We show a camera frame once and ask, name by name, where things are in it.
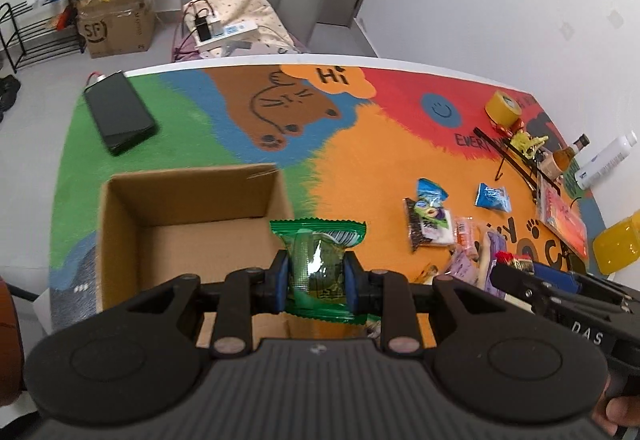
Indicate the dotted cream cushion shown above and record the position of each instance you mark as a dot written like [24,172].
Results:
[240,2]

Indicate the black hanger rods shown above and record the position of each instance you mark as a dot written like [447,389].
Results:
[515,157]

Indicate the person's right hand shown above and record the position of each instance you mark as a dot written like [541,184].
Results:
[622,415]

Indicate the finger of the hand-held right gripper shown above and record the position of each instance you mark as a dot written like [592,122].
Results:
[555,276]
[520,287]

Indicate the brown shipping carton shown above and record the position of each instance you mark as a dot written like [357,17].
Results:
[117,27]

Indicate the colourful cartoon table mat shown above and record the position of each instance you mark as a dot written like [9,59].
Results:
[350,165]

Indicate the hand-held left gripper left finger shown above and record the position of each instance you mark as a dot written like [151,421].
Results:
[280,281]

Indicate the yellow hair claw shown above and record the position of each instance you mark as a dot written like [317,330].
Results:
[527,142]

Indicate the red booklet in plastic sleeve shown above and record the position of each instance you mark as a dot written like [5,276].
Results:
[562,217]

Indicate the black sesame cake packet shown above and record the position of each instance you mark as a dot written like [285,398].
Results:
[430,225]

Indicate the red gold snack packet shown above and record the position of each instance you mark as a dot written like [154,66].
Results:
[512,261]

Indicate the dark shoes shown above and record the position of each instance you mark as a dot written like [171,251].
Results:
[7,92]

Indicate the pale purple snack packet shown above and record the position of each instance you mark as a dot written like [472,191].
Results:
[462,270]

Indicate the white power strip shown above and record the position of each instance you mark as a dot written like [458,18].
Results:
[232,32]

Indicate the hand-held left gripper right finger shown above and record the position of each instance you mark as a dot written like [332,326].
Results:
[350,282]

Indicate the green snack packet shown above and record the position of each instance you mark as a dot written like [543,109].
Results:
[317,255]

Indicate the white plastic bottle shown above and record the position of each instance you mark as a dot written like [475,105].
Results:
[602,162]

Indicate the yellow tape roll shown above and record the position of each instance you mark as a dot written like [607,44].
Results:
[502,107]

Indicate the orange pink snack packet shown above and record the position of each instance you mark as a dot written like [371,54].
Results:
[466,234]

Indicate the small blue snack packet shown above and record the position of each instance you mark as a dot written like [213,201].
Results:
[431,192]

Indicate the black shoe rack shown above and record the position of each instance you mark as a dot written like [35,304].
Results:
[35,37]

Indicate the black power bank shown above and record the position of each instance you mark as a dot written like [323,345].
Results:
[120,112]

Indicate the amber glass bottle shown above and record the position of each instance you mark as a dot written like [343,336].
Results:
[560,157]

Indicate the black charger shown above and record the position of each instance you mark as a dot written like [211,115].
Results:
[202,27]

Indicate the red candy wrapper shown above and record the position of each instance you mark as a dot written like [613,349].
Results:
[502,129]

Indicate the orange juice bottle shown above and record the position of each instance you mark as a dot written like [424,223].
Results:
[620,245]

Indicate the cardboard box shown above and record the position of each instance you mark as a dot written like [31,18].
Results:
[200,245]

